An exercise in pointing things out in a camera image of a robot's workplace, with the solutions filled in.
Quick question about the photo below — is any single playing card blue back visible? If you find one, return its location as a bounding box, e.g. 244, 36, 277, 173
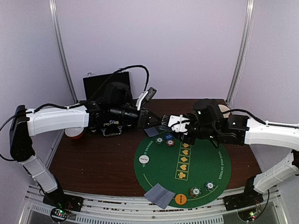
144, 127, 159, 137

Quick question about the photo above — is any deck of cards clear box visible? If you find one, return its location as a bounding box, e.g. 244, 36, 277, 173
159, 125, 172, 132

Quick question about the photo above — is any green twenty chip stack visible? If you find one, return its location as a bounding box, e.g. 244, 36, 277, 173
155, 137, 164, 145

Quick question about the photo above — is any blue small blind button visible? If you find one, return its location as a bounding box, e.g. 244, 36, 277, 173
164, 133, 174, 141

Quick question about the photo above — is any white dealer button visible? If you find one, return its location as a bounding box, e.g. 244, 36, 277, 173
138, 154, 150, 164

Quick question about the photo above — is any orange big blind button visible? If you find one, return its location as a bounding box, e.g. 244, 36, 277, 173
175, 194, 187, 205

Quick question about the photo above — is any dealt playing cards blue back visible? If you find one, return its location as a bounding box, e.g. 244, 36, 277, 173
154, 190, 175, 209

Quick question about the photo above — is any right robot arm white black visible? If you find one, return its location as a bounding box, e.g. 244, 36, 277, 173
167, 98, 299, 206

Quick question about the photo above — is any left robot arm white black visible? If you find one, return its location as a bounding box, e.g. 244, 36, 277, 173
4, 82, 161, 207

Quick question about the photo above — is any round green poker mat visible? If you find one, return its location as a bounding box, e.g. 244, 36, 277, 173
134, 132, 231, 208

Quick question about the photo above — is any white patterned mug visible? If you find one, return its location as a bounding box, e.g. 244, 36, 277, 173
218, 104, 231, 118

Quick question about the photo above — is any black poker chip case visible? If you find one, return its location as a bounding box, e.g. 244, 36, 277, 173
83, 71, 133, 137

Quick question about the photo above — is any white orange bowl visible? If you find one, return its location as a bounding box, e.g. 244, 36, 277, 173
64, 127, 84, 139

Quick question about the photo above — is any right circuit board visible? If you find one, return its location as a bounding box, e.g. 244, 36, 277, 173
238, 209, 260, 222

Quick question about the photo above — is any circuit board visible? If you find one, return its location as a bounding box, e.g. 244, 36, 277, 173
50, 208, 70, 223
238, 209, 260, 222

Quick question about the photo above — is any left circuit board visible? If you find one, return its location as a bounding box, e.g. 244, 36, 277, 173
50, 208, 70, 223

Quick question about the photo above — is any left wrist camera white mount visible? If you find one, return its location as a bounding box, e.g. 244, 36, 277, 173
135, 87, 157, 111

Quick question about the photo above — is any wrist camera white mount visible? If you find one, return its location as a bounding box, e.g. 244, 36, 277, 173
161, 114, 191, 135
135, 87, 157, 111

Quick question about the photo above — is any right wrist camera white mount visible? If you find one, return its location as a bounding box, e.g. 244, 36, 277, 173
161, 114, 191, 135

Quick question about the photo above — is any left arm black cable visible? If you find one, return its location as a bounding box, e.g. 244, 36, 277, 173
88, 64, 150, 103

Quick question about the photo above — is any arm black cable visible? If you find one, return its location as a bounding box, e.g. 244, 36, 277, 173
88, 64, 150, 103
230, 108, 267, 124

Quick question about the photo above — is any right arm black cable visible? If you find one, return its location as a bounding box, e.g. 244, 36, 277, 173
230, 108, 267, 124

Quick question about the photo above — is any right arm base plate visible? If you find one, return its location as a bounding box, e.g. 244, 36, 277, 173
223, 193, 263, 211

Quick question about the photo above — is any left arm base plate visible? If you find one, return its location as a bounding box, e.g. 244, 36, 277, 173
43, 194, 84, 212

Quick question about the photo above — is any left aluminium frame post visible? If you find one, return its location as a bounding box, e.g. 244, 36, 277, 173
49, 0, 78, 103

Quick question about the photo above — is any aluminium frame post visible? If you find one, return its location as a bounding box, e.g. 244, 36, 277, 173
226, 0, 255, 107
49, 0, 78, 103

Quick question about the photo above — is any right aluminium frame post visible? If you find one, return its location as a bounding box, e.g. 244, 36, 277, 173
226, 0, 255, 107

